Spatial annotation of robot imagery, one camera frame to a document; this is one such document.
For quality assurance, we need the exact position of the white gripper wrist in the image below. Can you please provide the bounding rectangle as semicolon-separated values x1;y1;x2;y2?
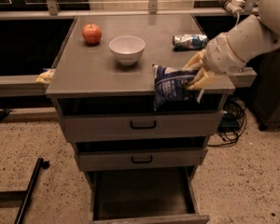
183;33;245;91

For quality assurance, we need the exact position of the blue chip bag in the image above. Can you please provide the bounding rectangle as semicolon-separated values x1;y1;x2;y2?
152;64;198;110

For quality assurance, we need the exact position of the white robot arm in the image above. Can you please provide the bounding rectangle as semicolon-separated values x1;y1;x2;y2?
183;0;280;91

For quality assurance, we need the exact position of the grey drawer cabinet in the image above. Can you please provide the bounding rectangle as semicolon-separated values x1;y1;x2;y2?
45;13;236;224

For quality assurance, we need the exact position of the top grey drawer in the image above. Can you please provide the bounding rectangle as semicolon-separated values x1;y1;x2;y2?
57;96;223;143

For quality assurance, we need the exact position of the grey drawer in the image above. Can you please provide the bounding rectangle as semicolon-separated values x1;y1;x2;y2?
89;167;210;224
57;96;223;143
75;136;207;172

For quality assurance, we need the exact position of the bottom grey drawer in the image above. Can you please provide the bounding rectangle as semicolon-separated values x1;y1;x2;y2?
89;167;210;224

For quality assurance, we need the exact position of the middle grey drawer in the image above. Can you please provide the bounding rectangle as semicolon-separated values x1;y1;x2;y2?
75;136;207;172

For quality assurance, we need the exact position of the crushed silver blue can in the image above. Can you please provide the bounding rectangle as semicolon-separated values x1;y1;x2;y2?
172;34;208;50

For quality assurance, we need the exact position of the white power strip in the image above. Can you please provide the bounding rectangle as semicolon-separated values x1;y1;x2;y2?
217;0;245;15

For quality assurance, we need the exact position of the dark grey cabinet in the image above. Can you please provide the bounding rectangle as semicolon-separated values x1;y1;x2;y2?
245;49;280;131

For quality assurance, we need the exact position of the white bowl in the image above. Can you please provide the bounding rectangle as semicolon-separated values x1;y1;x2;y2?
109;35;146;65

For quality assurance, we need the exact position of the red apple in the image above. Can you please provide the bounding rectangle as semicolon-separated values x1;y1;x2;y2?
82;23;102;45

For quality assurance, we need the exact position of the black metal floor bar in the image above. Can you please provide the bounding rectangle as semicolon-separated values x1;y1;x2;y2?
14;158;49;224

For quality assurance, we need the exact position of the black cable bundle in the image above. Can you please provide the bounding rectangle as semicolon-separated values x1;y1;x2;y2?
207;96;248;147

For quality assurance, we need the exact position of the yellow sponge on rail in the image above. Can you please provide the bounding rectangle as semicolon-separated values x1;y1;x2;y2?
35;69;55;84

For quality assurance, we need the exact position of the grey metal rail frame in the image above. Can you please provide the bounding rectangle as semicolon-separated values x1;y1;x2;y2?
0;0;269;99

